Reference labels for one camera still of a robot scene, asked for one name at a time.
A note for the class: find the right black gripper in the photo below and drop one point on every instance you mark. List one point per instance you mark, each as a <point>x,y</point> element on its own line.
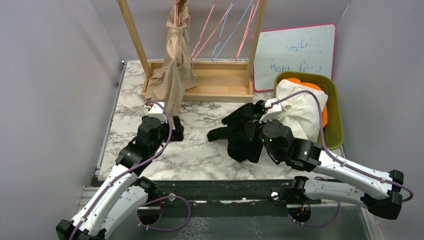
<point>253,127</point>

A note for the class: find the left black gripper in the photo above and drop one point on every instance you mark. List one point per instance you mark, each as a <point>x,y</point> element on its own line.
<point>177,134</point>

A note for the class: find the black shorts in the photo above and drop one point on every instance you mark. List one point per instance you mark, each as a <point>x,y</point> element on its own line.
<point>240,147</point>

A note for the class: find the white shorts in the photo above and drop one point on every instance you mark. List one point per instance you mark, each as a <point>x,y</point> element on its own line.
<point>300,112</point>

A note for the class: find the orange shorts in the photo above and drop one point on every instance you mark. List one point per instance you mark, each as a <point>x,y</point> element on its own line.
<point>324,115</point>

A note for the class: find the olive green plastic bin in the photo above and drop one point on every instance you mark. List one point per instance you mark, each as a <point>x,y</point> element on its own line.
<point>333,131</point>

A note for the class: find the pink wire hanger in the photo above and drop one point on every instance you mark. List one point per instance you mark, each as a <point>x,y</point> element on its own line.
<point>246,30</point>

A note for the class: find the pink framed whiteboard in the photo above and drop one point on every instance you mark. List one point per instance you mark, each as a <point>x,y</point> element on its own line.
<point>303,49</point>

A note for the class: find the pink hanger of black shorts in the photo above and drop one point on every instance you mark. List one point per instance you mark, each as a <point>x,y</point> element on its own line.
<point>205,36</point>

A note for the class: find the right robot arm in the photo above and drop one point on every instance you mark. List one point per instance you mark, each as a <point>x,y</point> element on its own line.
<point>375,190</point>

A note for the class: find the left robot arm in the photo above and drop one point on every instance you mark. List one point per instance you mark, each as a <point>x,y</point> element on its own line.
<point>122,179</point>

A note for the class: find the beige shorts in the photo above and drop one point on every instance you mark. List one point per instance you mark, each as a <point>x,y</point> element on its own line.
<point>169,83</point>

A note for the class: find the wooden clothes rack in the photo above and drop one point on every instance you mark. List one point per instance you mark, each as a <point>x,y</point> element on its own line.
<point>216,81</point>

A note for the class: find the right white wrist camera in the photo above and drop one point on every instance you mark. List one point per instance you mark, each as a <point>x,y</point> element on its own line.
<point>270,111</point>

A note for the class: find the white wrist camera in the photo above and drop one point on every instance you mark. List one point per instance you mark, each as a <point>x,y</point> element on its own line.
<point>155,111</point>
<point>270,111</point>

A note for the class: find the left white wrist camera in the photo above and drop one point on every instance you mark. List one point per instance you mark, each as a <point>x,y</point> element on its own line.
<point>155,111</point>

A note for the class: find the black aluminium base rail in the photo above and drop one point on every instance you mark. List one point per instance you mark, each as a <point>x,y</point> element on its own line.
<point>218,198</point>

